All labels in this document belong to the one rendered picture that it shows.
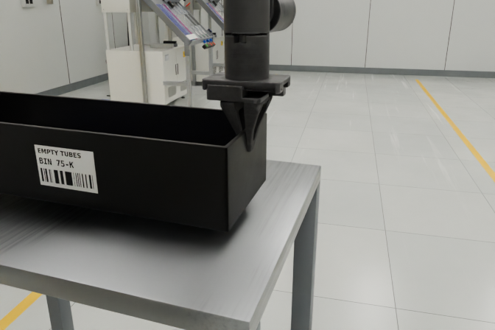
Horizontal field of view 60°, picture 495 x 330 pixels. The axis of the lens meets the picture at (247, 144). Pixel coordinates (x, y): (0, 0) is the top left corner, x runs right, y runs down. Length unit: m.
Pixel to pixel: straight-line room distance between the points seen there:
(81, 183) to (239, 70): 0.27
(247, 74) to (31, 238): 0.36
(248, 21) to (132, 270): 0.32
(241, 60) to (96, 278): 0.30
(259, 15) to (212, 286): 0.32
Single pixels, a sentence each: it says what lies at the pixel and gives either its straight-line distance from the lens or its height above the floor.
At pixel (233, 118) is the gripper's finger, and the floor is 0.96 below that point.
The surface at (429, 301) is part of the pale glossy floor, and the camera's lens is 1.90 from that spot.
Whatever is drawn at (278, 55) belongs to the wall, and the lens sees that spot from 7.38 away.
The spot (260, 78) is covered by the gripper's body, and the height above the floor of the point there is 1.01.
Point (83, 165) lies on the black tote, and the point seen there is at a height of 0.89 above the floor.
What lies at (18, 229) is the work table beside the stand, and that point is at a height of 0.80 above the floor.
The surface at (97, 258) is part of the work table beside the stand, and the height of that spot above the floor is 0.80.
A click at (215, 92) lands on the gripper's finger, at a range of 0.54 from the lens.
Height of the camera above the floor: 1.10
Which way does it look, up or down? 18 degrees down
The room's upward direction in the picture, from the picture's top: straight up
